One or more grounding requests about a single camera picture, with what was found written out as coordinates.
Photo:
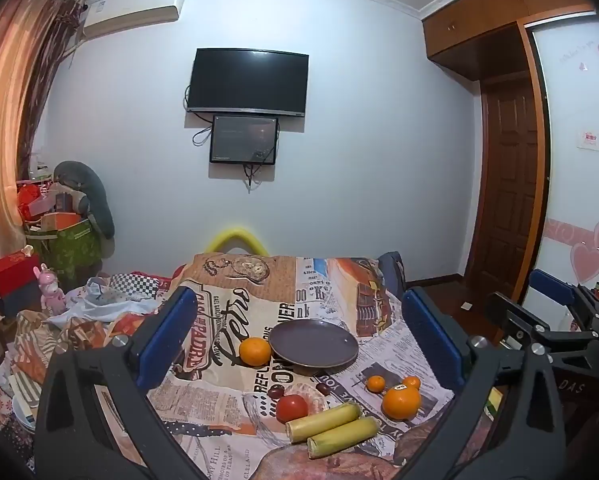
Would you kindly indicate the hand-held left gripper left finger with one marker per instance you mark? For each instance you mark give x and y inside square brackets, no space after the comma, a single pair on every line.
[172,330]

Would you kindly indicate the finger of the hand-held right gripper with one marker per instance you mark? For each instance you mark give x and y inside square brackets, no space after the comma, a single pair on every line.
[509,312]
[554,285]

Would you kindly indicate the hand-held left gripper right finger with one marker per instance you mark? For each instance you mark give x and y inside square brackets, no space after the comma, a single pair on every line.
[429,330]

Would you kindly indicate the small tangerine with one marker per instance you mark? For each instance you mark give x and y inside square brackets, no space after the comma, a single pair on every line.
[412,381]
[376,384]

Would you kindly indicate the large orange with white sticker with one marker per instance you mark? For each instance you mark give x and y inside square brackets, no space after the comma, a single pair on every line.
[402,404]

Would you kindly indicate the plain large orange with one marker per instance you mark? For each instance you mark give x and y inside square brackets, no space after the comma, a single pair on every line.
[254,351]

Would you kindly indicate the dark purple round plate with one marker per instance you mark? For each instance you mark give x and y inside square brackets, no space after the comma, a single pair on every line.
[312,345]

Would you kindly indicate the peeled pomelo segment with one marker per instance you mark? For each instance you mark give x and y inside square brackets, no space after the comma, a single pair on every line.
[315,395]

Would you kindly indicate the yellow corn cob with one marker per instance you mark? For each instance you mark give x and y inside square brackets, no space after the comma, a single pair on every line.
[324,422]
[344,437]

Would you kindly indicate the red tomato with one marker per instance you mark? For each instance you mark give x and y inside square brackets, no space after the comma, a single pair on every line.
[292,407]

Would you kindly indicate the black white checkered cloth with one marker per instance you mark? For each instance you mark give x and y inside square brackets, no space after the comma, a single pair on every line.
[139,284]

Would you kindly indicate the white crumpled cloth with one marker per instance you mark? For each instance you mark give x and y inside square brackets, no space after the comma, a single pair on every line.
[94,305]

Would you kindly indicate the white wardrobe door with hearts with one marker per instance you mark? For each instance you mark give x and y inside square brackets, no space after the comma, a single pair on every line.
[574,200]

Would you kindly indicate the newspaper print tablecloth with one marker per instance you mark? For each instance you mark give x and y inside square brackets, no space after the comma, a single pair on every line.
[259,305]

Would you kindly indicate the brown wooden door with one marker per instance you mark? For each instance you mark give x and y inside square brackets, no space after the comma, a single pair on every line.
[509,185]

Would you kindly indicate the yellow foam tube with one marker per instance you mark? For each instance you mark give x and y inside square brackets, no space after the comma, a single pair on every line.
[234,236]

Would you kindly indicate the dark red cherry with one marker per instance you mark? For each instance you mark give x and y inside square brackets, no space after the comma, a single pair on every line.
[322,388]
[276,392]

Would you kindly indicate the green patterned bag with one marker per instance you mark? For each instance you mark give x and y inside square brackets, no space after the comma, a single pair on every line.
[72,252]

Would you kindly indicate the pink bunny toy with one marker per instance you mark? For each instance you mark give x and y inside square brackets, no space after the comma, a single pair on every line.
[51,292]

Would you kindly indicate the brown fuzzy blanket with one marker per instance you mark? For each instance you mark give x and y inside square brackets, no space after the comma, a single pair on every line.
[359,465]

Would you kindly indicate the grey plush toy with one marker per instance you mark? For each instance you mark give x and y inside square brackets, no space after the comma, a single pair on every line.
[97,195]

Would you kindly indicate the orange cardboard box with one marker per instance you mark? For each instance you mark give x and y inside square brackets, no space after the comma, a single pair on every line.
[62,221]

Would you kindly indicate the red gift box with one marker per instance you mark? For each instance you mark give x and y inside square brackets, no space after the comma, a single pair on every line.
[12,272]

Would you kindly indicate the floral printed bedsheet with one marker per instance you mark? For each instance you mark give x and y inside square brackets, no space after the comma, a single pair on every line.
[4,400]

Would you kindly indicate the brown wooden overhead cabinet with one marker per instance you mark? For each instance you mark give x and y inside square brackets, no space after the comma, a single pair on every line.
[474,25]

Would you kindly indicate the sheer pink curtain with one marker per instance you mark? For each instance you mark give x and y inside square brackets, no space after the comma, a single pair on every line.
[4,110]

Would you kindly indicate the dark patterned curtain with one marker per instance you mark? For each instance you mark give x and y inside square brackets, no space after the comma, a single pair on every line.
[49,60]

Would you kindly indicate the white wall sticker card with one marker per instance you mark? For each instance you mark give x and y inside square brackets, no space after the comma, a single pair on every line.
[589,140]

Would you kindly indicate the small black wall monitor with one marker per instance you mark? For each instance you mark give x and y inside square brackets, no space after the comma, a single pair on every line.
[243,139]

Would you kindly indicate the black wall television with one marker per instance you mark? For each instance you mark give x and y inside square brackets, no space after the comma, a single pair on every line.
[247,80]

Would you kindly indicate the white wall air conditioner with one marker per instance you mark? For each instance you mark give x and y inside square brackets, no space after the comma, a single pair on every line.
[129,10]

